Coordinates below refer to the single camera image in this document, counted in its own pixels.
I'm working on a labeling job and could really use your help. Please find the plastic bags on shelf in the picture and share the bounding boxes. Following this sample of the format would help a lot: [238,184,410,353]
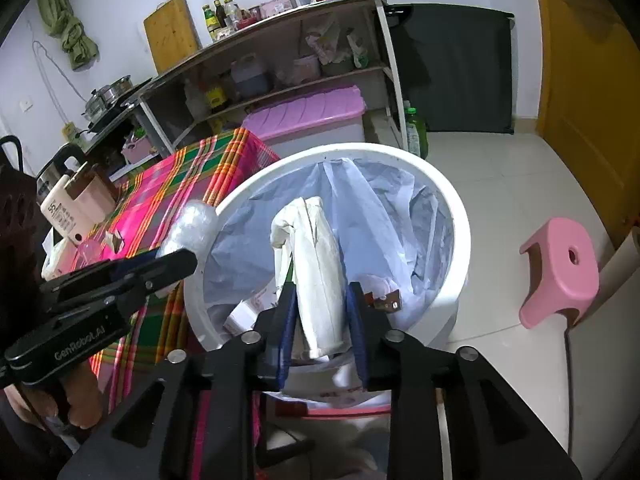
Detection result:
[302,20,371,78]

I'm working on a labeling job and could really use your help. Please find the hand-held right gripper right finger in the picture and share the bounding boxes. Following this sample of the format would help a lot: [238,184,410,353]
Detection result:
[346,281,583,480]

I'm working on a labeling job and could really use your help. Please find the plaid tablecloth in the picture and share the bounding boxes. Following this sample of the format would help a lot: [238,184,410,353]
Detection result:
[75,127,281,480]

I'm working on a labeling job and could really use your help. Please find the person's left hand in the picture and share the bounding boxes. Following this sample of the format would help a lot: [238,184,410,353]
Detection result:
[5,360,108,433]

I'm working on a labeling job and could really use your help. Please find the translucent bin liner bag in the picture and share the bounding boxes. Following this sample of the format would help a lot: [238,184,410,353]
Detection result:
[202,157,456,361]

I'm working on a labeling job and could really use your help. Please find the black folding cot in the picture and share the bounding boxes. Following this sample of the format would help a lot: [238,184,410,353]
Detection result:
[385,2,516,135]

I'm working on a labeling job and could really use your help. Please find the white tissue pack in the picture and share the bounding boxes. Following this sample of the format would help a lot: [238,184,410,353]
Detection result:
[42,237,81,281]

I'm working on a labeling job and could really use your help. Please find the white plastic bottle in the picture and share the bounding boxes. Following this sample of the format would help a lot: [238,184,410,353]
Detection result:
[184,80,208,118]

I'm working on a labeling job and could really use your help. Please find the pink basket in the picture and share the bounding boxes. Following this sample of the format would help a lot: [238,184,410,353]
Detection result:
[122,127,153,163]

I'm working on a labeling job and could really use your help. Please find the small pink box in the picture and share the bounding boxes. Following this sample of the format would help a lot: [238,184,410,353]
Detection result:
[260,0,296,18]

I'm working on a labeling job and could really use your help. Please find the steel pot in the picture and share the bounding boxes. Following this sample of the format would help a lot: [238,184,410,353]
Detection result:
[82,75,133,118]

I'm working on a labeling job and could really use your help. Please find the white carton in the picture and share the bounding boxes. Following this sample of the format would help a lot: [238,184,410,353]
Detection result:
[270,196,351,360]

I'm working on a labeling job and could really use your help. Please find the pink jug with brown handle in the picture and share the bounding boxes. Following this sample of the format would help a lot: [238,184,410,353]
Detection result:
[65,162,121,223]

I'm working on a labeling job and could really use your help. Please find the wooden cutting board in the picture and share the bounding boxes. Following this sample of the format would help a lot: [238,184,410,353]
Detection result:
[144,0,202,76]

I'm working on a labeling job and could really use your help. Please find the grey kitchen shelf unit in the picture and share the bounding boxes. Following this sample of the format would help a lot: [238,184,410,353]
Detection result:
[122,0,408,161]

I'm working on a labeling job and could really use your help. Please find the green label sauce bottle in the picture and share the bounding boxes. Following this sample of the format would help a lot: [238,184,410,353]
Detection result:
[202,4,224,41]

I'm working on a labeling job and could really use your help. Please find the green hanging cloth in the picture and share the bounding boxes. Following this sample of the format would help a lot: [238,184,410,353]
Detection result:
[37,0,99,71]

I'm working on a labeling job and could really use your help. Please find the green plastic bottle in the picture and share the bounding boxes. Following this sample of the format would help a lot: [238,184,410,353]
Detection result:
[404,101,429,160]

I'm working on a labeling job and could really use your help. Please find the black gas stove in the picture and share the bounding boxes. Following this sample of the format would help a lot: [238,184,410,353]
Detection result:
[85,105,147,133]

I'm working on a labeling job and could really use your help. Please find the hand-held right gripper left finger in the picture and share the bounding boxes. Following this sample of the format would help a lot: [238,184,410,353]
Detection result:
[57,281,298,480]

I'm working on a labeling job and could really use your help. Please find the yellow label dark bottle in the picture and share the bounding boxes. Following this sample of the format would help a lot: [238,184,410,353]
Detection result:
[205,85,228,113]

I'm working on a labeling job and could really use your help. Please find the pink storage box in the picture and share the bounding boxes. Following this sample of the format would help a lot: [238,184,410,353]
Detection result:
[241,85,367,143]

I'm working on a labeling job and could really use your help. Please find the beige electric kettle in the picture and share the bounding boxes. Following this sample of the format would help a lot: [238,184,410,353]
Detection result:
[36,142,101,246]

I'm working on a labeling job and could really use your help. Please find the yellow wooden door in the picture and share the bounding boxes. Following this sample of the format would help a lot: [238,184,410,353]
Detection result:
[530,0,640,241]

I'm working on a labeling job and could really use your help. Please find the white trash bin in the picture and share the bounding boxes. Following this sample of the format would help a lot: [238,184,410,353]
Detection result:
[182,142,472,416]

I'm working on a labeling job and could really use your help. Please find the large purple plastic jug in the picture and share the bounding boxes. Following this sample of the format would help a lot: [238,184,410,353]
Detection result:
[231,55,273,101]

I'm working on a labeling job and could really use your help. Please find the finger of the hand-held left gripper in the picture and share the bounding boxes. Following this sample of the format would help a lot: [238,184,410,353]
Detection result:
[47,284,170,328]
[39,248,199,306]

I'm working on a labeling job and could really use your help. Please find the pink plastic stool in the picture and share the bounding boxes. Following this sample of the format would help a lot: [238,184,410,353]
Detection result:
[519,217,600,331]

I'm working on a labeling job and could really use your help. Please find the clear plastic wrap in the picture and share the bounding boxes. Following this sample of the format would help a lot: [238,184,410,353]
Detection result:
[159,201,219,261]

